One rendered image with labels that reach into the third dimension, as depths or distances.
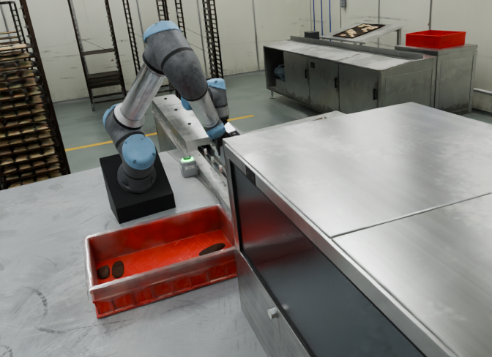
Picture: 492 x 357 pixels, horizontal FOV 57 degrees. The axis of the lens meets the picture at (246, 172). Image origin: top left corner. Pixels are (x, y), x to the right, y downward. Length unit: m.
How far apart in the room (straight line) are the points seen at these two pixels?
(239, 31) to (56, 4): 3.30
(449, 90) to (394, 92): 0.80
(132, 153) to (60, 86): 7.27
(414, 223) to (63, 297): 1.10
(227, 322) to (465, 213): 0.73
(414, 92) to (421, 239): 4.13
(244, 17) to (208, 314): 8.30
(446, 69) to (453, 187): 4.38
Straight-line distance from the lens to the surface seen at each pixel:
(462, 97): 5.34
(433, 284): 0.53
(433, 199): 0.72
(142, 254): 1.57
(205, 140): 2.37
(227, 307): 1.28
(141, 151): 1.65
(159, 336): 1.23
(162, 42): 1.44
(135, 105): 1.62
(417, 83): 4.71
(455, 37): 5.25
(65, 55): 8.80
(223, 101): 1.85
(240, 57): 9.29
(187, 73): 1.39
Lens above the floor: 1.61
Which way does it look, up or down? 22 degrees down
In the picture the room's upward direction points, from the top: 6 degrees counter-clockwise
